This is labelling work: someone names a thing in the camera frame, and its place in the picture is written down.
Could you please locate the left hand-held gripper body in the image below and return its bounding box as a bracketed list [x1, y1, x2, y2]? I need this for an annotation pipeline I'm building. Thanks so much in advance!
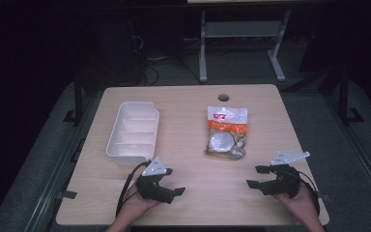
[135, 157, 176, 205]

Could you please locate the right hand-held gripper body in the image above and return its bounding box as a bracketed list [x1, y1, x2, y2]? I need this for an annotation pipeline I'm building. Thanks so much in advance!
[259, 151, 311, 198]

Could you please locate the white divided plastic bin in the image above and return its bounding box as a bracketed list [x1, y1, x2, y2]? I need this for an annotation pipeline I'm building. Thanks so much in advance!
[105, 101, 160, 167]

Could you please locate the orange and clear snack bag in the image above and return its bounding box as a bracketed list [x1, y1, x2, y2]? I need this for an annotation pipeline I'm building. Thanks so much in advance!
[204, 105, 249, 161]

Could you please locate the person's left hand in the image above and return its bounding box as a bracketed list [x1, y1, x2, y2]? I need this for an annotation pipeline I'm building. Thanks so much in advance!
[119, 185, 160, 221]

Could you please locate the person's right hand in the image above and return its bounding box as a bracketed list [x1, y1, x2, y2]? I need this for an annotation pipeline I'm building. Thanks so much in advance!
[273, 184, 321, 225]

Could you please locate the black metal stand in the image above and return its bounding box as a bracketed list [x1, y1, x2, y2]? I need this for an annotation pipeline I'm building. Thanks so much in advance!
[62, 75, 85, 127]
[337, 66, 365, 128]

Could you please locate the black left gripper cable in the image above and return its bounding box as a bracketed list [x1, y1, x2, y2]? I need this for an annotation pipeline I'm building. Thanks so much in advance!
[115, 160, 151, 218]

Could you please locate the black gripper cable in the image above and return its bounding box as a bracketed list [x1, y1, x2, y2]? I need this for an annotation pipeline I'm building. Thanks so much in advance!
[289, 169, 322, 215]
[115, 160, 151, 218]

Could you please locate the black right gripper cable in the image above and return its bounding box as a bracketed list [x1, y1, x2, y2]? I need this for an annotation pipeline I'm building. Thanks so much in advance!
[289, 169, 322, 215]

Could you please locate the metal floor rail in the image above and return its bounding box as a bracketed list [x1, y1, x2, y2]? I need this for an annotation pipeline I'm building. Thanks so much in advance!
[23, 96, 102, 232]
[320, 91, 371, 209]

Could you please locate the black floor cable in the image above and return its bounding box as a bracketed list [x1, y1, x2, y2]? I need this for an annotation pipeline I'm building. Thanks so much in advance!
[131, 33, 205, 87]

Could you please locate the white metal desk frame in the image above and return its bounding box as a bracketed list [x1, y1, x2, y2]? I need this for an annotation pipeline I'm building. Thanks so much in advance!
[198, 8, 293, 83]

